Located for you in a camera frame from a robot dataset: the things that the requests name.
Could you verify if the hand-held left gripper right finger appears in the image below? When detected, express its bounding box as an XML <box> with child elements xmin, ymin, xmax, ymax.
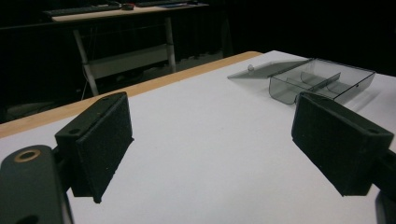
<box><xmin>290</xmin><ymin>91</ymin><xmax>395</xmax><ymax>198</ymax></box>

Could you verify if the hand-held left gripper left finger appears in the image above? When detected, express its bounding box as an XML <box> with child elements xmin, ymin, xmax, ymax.
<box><xmin>54</xmin><ymin>91</ymin><xmax>135</xmax><ymax>204</ymax></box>

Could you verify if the black keyboard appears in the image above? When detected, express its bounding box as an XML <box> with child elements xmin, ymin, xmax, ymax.
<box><xmin>42</xmin><ymin>4</ymin><xmax>123</xmax><ymax>18</ymax></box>

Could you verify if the smoky transparent plastic compartment box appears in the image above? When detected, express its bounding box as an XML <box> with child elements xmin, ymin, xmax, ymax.
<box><xmin>227</xmin><ymin>57</ymin><xmax>376</xmax><ymax>105</ymax></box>

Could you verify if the white-legged desk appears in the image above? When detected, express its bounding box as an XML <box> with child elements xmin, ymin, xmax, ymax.
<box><xmin>49</xmin><ymin>2</ymin><xmax>210</xmax><ymax>97</ymax></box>

